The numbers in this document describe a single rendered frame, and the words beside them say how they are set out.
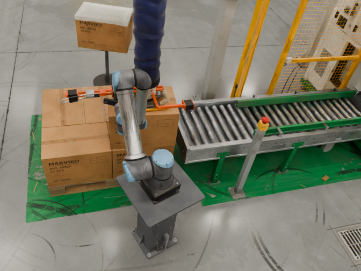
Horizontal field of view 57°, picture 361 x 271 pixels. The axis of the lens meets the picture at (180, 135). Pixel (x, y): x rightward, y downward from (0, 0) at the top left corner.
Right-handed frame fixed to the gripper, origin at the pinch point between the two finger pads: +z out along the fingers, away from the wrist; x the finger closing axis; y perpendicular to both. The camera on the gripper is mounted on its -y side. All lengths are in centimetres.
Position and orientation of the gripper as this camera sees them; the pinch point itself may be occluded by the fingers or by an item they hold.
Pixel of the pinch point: (113, 91)
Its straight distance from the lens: 281.7
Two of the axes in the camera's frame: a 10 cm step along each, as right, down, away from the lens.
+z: -2.7, -6.9, 6.7
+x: 1.1, -7.1, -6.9
